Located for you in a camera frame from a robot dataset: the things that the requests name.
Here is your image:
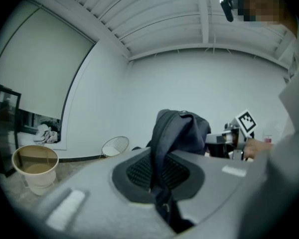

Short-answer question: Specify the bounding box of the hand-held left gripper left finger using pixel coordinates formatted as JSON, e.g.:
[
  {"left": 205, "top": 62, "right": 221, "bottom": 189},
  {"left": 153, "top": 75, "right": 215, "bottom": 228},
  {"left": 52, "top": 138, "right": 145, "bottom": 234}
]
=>
[{"left": 37, "top": 147, "right": 176, "bottom": 239}]

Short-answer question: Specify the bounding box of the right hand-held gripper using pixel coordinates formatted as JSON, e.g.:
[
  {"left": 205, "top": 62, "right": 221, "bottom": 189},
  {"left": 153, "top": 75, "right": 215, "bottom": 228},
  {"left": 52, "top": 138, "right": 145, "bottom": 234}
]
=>
[{"left": 205, "top": 110, "right": 259, "bottom": 150}]

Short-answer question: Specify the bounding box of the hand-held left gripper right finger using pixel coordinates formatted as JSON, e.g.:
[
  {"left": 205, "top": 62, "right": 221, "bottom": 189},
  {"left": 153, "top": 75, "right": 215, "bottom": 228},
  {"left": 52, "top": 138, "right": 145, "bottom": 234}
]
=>
[{"left": 151, "top": 147, "right": 268, "bottom": 226}]

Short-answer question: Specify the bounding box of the dark navy bag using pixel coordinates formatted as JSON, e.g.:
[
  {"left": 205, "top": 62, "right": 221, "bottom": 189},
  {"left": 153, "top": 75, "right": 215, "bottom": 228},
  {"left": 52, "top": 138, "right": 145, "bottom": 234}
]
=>
[{"left": 146, "top": 109, "right": 212, "bottom": 234}]

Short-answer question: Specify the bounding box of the person's right hand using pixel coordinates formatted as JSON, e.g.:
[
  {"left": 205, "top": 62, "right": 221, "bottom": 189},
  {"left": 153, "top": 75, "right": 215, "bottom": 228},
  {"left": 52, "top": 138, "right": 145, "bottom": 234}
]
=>
[{"left": 244, "top": 138, "right": 274, "bottom": 160}]

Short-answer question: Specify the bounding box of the round beige side table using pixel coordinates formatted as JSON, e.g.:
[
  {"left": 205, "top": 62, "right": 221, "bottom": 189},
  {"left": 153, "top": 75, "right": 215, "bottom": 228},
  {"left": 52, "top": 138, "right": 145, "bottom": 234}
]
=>
[{"left": 11, "top": 144, "right": 60, "bottom": 196}]

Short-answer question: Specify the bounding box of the person's white shirt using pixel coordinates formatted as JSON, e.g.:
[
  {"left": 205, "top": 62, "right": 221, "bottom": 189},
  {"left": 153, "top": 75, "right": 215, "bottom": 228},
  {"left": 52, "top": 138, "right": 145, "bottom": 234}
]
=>
[{"left": 239, "top": 16, "right": 299, "bottom": 239}]

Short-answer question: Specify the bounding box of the black glass-door cabinet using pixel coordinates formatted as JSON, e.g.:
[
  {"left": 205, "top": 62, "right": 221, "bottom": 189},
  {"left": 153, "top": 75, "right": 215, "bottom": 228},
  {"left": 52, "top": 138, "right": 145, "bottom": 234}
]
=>
[{"left": 0, "top": 81, "right": 22, "bottom": 178}]

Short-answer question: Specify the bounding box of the person's head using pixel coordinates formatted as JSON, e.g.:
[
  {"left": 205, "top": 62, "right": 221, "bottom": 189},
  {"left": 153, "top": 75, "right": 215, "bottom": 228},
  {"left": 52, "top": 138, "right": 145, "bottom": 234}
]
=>
[{"left": 233, "top": 0, "right": 299, "bottom": 39}]

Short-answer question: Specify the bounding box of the gold wire chair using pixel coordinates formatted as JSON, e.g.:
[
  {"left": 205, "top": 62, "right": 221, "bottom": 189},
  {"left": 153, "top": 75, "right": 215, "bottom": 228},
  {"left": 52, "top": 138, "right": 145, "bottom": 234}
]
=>
[{"left": 100, "top": 135, "right": 130, "bottom": 159}]

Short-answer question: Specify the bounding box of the black head-worn camera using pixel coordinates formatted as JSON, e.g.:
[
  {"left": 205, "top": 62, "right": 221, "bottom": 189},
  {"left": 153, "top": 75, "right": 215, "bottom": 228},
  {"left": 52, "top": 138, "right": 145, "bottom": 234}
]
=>
[{"left": 219, "top": 0, "right": 234, "bottom": 22}]

